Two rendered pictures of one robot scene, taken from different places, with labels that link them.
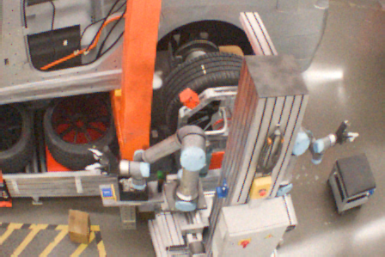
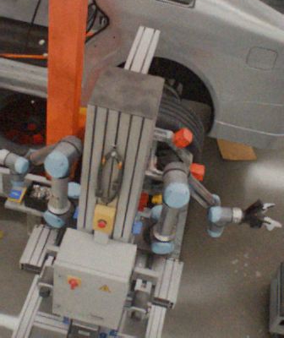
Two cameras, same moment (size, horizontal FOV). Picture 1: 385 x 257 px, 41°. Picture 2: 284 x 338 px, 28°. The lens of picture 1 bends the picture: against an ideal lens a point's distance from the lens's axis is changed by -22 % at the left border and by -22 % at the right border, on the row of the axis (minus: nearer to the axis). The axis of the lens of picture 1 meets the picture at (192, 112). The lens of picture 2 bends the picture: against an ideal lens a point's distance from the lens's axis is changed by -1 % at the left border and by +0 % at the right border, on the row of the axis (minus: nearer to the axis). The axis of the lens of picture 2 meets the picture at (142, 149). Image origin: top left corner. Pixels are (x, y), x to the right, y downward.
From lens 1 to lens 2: 1.18 m
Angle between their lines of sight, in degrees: 15
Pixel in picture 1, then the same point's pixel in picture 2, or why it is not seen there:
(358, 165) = not seen: outside the picture
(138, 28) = (58, 27)
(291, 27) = (261, 91)
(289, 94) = (125, 111)
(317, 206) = (245, 308)
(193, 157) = (54, 162)
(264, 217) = (103, 259)
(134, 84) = (56, 89)
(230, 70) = (164, 112)
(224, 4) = (185, 43)
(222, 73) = not seen: hidden behind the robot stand
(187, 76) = not seen: hidden behind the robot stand
